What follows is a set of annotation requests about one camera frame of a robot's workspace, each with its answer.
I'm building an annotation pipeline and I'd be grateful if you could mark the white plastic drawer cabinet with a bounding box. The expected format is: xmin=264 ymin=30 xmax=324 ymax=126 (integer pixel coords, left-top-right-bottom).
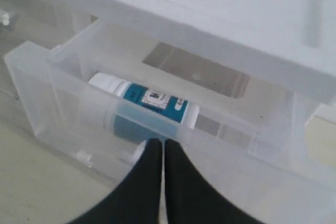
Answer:
xmin=1 ymin=0 xmax=335 ymax=223

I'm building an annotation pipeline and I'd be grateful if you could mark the clear drawer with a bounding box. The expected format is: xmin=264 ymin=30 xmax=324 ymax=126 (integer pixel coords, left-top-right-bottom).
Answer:
xmin=1 ymin=0 xmax=97 ymax=55
xmin=4 ymin=21 xmax=334 ymax=223

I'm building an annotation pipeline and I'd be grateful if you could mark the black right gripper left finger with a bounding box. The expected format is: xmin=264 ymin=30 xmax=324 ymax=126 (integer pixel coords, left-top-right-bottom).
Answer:
xmin=71 ymin=138 xmax=163 ymax=223

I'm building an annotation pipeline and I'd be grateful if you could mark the white bottle blue label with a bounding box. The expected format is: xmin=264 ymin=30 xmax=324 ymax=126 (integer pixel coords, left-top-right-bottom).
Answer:
xmin=88 ymin=72 xmax=200 ymax=144

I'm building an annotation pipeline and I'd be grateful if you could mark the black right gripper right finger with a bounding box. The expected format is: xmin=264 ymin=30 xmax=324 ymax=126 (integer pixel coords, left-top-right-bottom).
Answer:
xmin=164 ymin=139 xmax=260 ymax=223

